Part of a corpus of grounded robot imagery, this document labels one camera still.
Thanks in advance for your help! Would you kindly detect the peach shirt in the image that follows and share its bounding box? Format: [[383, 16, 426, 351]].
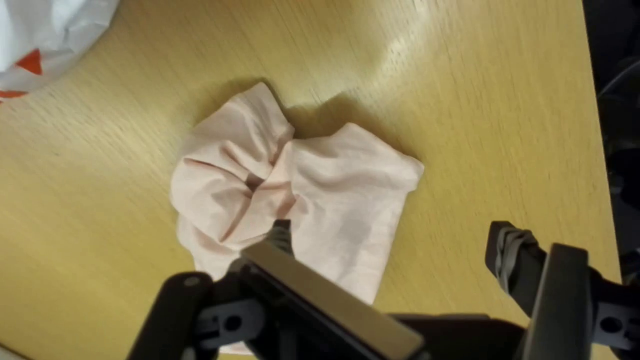
[[168, 81, 426, 356]]

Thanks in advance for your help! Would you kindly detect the white orange plastic bag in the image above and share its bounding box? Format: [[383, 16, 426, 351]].
[[0, 0, 122, 102]]

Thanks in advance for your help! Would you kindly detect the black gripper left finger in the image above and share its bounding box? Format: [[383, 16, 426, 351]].
[[125, 219, 428, 360]]

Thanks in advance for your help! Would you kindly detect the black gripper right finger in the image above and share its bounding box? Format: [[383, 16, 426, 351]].
[[484, 220, 640, 360]]

